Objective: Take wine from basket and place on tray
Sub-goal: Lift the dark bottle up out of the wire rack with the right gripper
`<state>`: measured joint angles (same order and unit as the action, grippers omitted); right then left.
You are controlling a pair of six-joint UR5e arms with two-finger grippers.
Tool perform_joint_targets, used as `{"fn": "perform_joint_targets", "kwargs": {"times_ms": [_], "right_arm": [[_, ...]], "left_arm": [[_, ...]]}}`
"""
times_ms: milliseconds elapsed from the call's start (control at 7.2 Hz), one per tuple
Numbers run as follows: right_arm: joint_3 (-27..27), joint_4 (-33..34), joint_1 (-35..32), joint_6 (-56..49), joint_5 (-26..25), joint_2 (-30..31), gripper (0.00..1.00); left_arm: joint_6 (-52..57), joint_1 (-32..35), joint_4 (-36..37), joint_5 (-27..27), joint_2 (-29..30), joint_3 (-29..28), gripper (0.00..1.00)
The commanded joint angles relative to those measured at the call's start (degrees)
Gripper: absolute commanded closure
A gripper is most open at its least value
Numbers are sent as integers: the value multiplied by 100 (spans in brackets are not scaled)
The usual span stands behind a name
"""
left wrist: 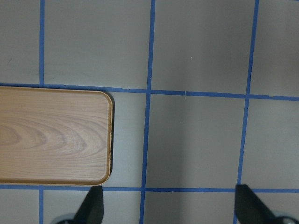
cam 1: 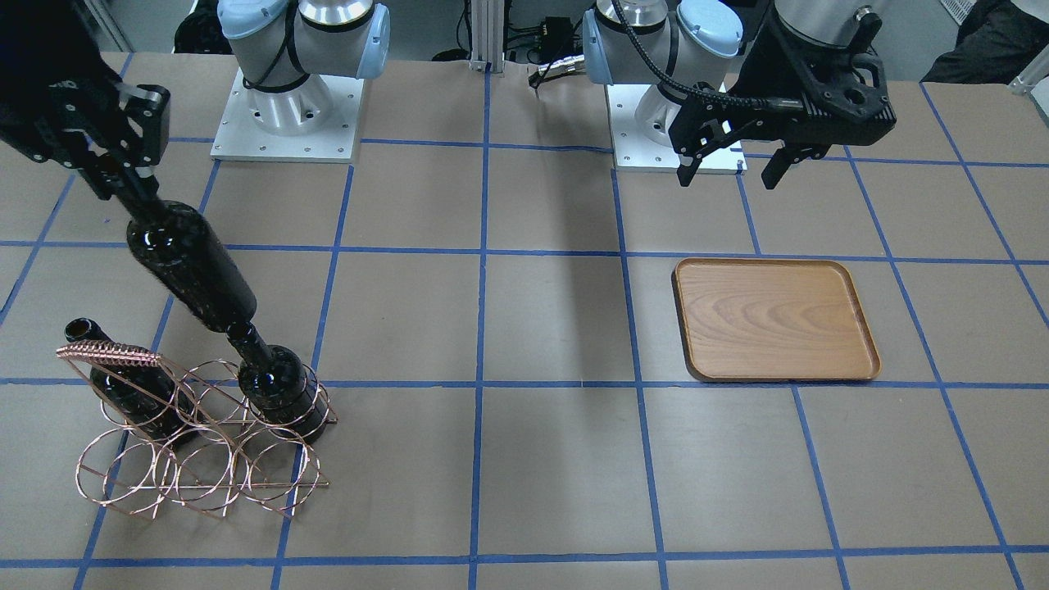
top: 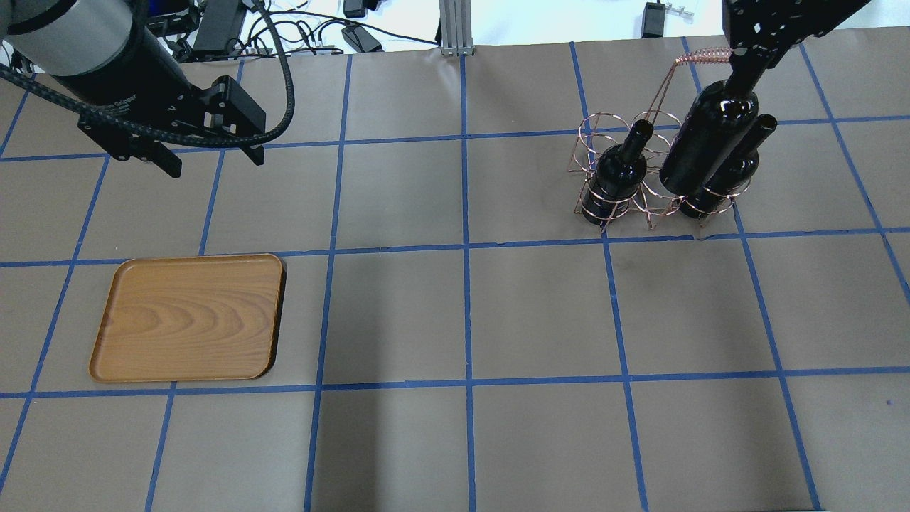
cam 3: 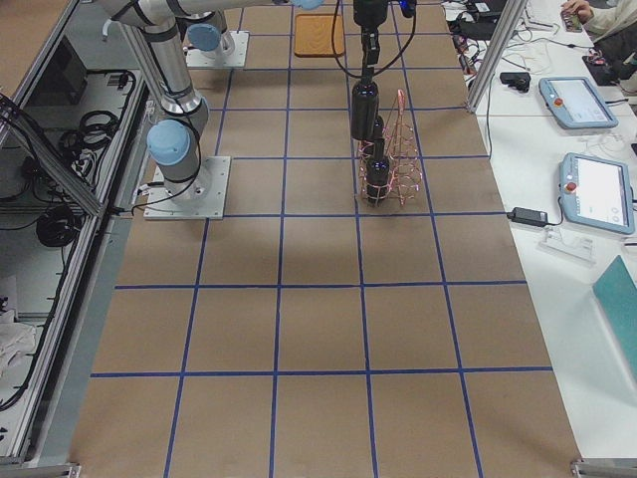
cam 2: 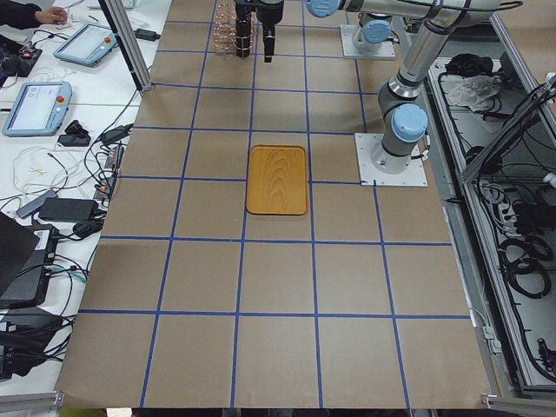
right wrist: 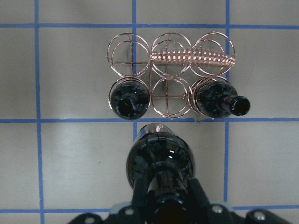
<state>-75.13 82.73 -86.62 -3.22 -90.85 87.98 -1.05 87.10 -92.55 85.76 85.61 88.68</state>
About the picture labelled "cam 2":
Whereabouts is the teach pendant far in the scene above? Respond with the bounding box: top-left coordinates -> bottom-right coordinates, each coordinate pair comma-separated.
53,23 -> 118,67

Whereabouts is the wooden tray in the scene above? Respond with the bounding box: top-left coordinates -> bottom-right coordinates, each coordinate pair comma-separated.
246,144 -> 308,215

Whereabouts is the person hand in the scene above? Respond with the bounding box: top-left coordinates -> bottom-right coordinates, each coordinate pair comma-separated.
34,6 -> 68,25

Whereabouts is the teach pendant near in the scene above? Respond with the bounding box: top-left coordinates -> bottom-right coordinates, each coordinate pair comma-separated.
2,81 -> 72,137

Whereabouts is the teach pendant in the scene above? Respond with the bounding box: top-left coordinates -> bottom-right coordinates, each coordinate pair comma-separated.
53,23 -> 118,67
2,81 -> 72,137

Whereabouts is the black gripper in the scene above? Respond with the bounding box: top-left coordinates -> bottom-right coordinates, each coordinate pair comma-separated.
256,0 -> 284,63

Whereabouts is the black power brick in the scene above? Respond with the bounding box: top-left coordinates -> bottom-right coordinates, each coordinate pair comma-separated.
38,197 -> 98,222

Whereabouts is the aluminium frame post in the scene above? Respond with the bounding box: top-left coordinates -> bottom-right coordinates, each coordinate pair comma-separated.
99,0 -> 152,93

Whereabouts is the black laptop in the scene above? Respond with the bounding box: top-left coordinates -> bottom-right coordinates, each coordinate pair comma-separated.
1,214 -> 58,309

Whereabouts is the black power adapter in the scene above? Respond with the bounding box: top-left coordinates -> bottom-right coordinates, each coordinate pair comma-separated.
134,29 -> 161,42

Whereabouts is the dark wine bottle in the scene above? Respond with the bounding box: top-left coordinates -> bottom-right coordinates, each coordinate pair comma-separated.
235,0 -> 253,58

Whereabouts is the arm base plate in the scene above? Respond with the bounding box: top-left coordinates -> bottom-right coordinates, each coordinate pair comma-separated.
340,20 -> 395,60
354,133 -> 427,188

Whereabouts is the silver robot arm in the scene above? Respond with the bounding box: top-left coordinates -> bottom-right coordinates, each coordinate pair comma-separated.
235,1 -> 391,63
306,1 -> 523,175

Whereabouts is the copper wire bottle basket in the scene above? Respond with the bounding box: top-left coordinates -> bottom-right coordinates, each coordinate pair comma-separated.
212,1 -> 244,57

